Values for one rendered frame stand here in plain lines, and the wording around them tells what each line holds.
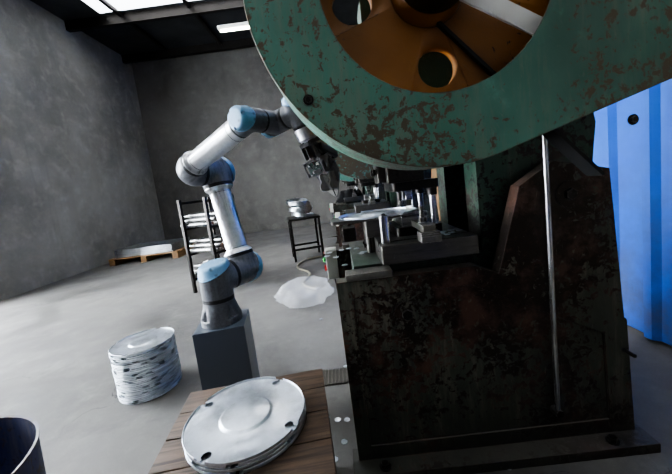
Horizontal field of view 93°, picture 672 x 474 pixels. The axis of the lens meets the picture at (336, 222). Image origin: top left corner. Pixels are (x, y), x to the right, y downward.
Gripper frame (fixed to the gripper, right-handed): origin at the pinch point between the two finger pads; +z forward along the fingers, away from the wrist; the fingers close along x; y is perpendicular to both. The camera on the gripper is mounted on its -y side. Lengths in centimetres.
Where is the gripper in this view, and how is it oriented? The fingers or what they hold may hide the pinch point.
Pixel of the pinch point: (335, 192)
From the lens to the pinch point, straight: 114.6
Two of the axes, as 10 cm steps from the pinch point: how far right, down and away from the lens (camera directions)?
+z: 3.9, 8.9, 2.4
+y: -4.0, 4.0, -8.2
